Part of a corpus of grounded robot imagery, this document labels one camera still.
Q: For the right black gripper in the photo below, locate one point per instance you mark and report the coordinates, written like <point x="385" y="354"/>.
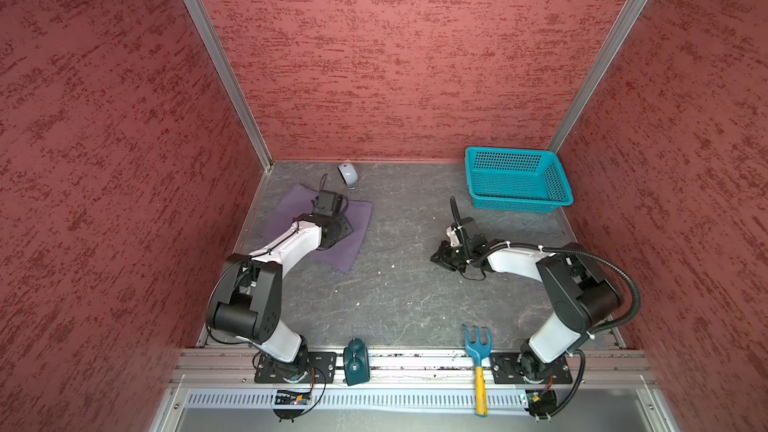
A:
<point x="442" y="258"/>

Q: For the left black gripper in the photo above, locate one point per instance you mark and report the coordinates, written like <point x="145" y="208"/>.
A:
<point x="347" y="229"/>

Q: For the purple trousers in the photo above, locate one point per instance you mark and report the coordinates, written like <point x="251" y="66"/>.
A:
<point x="299" y="201"/>

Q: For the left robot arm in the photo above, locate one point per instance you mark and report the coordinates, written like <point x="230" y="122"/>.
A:
<point x="246" y="302"/>

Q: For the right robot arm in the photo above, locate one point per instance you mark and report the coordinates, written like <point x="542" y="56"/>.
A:
<point x="579" y="289"/>

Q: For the white egg-shaped timer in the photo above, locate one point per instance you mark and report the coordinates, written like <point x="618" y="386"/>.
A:
<point x="349" y="174"/>

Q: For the teal plastic basket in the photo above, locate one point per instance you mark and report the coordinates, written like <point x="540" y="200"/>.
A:
<point x="516" y="180"/>

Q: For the teal alarm clock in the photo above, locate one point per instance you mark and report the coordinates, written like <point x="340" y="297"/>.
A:
<point x="356" y="363"/>

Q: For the perforated metal strip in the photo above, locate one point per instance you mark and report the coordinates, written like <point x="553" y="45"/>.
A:
<point x="461" y="401"/>

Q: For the right small circuit board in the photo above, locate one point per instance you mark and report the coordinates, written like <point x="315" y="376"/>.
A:
<point x="541" y="404"/>

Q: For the small circuit board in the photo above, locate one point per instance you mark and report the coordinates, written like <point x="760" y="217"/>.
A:
<point x="541" y="404"/>
<point x="290" y="398"/>

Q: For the left small circuit board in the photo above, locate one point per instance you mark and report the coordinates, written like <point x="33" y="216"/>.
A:
<point x="290" y="398"/>

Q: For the left corner aluminium profile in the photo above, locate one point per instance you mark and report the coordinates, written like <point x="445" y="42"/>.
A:
<point x="217" y="54"/>

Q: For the corner aluminium profile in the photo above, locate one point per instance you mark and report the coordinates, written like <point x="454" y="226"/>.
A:
<point x="217" y="54"/>
<point x="618" y="33"/>

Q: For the right corner aluminium profile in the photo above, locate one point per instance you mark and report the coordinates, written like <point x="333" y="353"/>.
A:
<point x="618" y="33"/>

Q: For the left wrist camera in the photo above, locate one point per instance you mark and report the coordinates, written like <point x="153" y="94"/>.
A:
<point x="328" y="204"/>

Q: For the blue garden fork yellow handle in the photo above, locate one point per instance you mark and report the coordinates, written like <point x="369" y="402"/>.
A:
<point x="478" y="346"/>

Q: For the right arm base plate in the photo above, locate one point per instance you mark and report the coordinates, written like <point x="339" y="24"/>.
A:
<point x="505" y="369"/>

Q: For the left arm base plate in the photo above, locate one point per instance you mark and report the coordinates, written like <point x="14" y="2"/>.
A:
<point x="315" y="366"/>

